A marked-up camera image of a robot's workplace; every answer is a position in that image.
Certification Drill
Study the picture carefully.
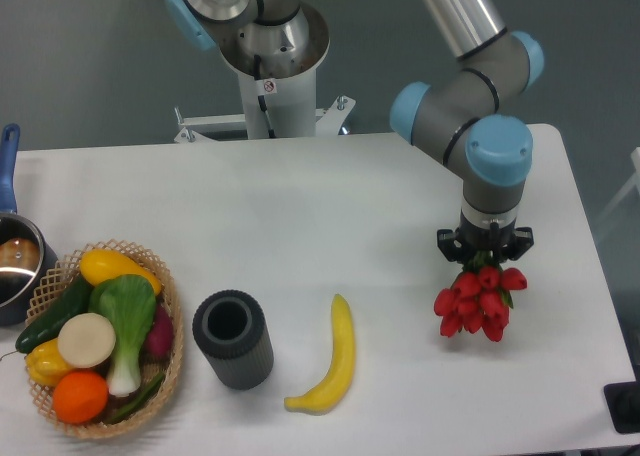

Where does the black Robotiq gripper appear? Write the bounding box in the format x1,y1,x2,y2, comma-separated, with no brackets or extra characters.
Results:
436,217,534,265

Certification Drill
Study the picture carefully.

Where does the red tulip bouquet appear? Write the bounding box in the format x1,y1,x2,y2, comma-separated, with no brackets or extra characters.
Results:
433,251,528,342

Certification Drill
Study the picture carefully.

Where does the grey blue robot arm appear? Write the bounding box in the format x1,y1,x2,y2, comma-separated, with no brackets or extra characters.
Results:
165,0,544,264

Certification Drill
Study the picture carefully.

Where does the black device at edge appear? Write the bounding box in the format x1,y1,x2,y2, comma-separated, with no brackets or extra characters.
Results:
603,381,639,434

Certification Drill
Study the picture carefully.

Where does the yellow banana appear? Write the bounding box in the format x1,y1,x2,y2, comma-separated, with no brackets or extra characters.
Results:
284,294,357,415

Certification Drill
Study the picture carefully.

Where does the dark grey ribbed vase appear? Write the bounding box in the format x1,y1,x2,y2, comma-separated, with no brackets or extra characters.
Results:
192,289,274,390

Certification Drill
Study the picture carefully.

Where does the purple sweet potato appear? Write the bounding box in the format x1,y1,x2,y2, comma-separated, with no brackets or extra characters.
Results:
144,305,174,358

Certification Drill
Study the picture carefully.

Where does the green bean pod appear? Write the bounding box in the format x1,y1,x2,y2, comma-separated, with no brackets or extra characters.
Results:
104,373,165,425

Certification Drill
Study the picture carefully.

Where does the green bok choy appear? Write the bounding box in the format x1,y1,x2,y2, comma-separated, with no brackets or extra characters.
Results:
89,274,156,398

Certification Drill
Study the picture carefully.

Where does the yellow squash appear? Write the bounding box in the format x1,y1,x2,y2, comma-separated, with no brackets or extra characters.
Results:
79,249,162,296

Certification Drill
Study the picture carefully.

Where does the white round radish slice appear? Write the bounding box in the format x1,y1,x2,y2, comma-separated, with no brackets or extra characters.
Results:
57,313,116,369

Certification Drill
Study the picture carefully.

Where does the green cucumber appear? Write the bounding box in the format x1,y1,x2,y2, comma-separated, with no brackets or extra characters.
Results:
15,275,93,354

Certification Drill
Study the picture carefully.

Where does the woven wicker basket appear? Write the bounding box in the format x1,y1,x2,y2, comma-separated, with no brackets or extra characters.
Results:
26,240,184,439

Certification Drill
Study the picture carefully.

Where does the orange fruit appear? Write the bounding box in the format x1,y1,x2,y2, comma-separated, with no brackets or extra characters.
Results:
53,371,109,424

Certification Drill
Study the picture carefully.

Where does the yellow bell pepper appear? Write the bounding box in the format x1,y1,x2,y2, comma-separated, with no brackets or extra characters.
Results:
25,338,75,387

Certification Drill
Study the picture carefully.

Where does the white metal base frame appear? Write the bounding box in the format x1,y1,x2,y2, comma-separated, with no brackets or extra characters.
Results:
173,95,356,144

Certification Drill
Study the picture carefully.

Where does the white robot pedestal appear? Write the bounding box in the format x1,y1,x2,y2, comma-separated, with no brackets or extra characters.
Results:
221,3,330,139

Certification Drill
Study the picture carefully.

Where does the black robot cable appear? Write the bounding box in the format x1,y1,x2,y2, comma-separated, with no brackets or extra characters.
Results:
252,54,277,140

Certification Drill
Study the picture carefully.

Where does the blue handled saucepan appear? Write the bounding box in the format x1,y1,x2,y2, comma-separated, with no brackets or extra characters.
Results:
1,123,57,326

